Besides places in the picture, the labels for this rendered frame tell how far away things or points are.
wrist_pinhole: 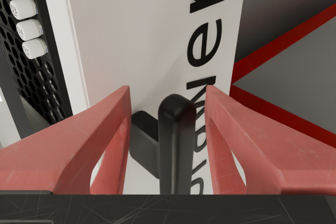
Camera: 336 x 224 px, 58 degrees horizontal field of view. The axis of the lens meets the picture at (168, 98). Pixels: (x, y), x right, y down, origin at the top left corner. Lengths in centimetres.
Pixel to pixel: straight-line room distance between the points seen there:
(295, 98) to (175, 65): 26
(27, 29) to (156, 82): 10
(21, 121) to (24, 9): 11
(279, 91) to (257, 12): 17
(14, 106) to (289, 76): 33
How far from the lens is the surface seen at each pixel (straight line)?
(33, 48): 23
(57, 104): 27
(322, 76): 46
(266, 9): 55
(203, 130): 21
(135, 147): 15
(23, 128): 30
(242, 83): 41
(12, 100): 28
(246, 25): 51
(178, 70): 16
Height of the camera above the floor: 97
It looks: 34 degrees down
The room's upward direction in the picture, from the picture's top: 120 degrees counter-clockwise
